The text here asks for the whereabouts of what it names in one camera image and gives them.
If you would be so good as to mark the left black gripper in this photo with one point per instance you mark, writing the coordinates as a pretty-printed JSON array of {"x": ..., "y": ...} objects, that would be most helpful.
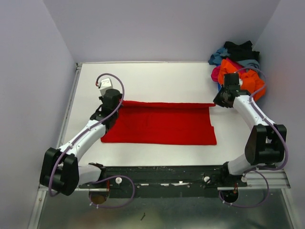
[{"x": 101, "y": 98}]

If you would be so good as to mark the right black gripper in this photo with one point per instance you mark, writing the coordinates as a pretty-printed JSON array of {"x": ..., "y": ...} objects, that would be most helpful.
[{"x": 218, "y": 100}]

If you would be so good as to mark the red t shirt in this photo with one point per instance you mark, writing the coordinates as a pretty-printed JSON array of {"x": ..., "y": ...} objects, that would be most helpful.
[{"x": 163, "y": 123}]

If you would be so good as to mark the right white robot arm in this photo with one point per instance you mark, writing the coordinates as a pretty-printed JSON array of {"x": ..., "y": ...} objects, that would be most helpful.
[{"x": 266, "y": 146}]

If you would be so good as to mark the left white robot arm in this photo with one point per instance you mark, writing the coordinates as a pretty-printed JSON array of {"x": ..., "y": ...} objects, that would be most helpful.
[{"x": 61, "y": 171}]

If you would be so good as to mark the blue plastic bin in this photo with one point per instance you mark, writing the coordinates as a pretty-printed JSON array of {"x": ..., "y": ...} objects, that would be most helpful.
[{"x": 219, "y": 86}]

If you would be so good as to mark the orange t shirt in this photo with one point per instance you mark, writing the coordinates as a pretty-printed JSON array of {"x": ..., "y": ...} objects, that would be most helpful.
[{"x": 250, "y": 78}]

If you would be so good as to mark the pink t shirt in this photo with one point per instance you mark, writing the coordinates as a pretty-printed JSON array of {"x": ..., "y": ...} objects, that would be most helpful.
[{"x": 215, "y": 73}]

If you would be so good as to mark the blue grey t shirt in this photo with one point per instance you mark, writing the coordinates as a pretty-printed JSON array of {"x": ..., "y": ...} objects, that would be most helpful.
[{"x": 222, "y": 53}]

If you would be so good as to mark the black t shirt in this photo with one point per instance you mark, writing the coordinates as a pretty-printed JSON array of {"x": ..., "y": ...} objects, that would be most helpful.
[{"x": 241, "y": 52}]

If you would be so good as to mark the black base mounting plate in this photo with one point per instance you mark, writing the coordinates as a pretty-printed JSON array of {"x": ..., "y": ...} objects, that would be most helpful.
[{"x": 180, "y": 192}]

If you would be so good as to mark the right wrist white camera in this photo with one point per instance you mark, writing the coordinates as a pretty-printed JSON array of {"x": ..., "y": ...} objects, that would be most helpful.
[{"x": 240, "y": 82}]

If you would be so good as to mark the wrist white camera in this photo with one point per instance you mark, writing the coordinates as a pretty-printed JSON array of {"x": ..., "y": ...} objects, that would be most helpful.
[
  {"x": 240, "y": 82},
  {"x": 104, "y": 85}
]

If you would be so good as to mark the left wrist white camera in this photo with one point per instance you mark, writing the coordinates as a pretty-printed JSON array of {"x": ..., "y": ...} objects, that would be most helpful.
[{"x": 104, "y": 85}]

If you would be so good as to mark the left aluminium side rail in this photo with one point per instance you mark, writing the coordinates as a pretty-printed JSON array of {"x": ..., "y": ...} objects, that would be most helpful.
[{"x": 64, "y": 125}]

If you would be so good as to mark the aluminium frame rail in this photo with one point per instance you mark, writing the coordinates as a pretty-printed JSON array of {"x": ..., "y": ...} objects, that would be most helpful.
[{"x": 269, "y": 179}]

